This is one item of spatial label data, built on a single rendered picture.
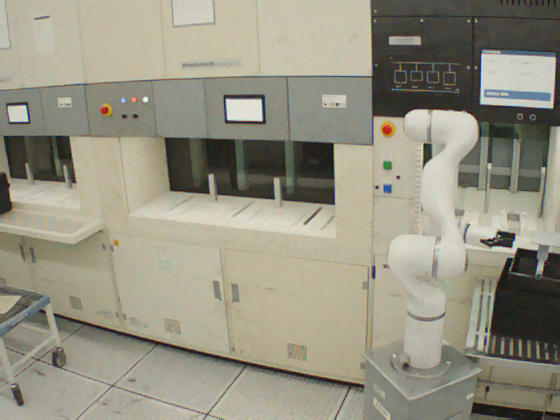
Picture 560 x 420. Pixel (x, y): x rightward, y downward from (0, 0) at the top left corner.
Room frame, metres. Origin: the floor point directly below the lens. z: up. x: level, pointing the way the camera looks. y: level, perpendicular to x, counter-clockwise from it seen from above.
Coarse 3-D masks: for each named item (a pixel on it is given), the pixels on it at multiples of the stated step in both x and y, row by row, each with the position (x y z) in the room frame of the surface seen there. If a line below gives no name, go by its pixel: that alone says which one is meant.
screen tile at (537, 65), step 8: (520, 64) 1.89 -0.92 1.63; (528, 64) 1.88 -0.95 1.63; (536, 64) 1.87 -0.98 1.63; (544, 64) 1.85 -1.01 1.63; (520, 72) 1.89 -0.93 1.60; (544, 72) 1.85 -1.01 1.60; (520, 80) 1.89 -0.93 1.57; (528, 80) 1.88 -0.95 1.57; (536, 80) 1.86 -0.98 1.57; (544, 80) 1.85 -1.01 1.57; (544, 88) 1.85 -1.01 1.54
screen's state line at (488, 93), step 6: (486, 90) 1.94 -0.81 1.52; (492, 90) 1.93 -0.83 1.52; (498, 90) 1.92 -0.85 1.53; (504, 90) 1.91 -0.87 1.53; (510, 90) 1.90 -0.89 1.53; (486, 96) 1.94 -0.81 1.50; (492, 96) 1.93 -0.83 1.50; (498, 96) 1.92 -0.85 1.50; (504, 96) 1.91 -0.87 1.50; (510, 96) 1.90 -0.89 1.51; (516, 96) 1.89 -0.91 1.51; (522, 96) 1.88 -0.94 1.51; (528, 96) 1.88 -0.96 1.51; (534, 96) 1.87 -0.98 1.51; (540, 96) 1.86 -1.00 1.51; (546, 96) 1.85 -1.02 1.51
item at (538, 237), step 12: (540, 240) 1.50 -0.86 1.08; (552, 240) 1.50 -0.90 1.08; (516, 252) 1.63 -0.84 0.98; (528, 252) 1.64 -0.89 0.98; (540, 252) 1.52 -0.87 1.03; (552, 252) 1.60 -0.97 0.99; (516, 264) 1.66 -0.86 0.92; (540, 264) 1.48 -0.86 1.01; (516, 276) 1.47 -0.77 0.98; (528, 276) 1.44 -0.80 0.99; (540, 276) 1.42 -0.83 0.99; (516, 288) 1.47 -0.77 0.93; (528, 288) 1.45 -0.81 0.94; (540, 288) 1.43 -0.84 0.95; (552, 288) 1.41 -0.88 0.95
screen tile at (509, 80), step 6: (486, 60) 1.94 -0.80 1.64; (492, 60) 1.93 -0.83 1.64; (498, 60) 1.92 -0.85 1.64; (504, 60) 1.91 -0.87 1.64; (516, 60) 1.90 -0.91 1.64; (486, 66) 1.94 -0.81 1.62; (492, 66) 1.93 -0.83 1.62; (498, 66) 1.92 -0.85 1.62; (504, 66) 1.91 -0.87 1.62; (510, 66) 1.90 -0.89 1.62; (516, 66) 1.90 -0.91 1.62; (510, 72) 1.90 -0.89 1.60; (516, 72) 1.89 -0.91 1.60; (486, 78) 1.94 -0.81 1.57; (492, 78) 1.93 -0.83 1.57; (498, 78) 1.92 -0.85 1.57; (504, 78) 1.91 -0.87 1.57; (510, 78) 1.90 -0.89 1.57; (486, 84) 1.94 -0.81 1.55; (492, 84) 1.93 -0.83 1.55; (498, 84) 1.92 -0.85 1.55; (504, 84) 1.91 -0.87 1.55; (510, 84) 1.90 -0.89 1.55
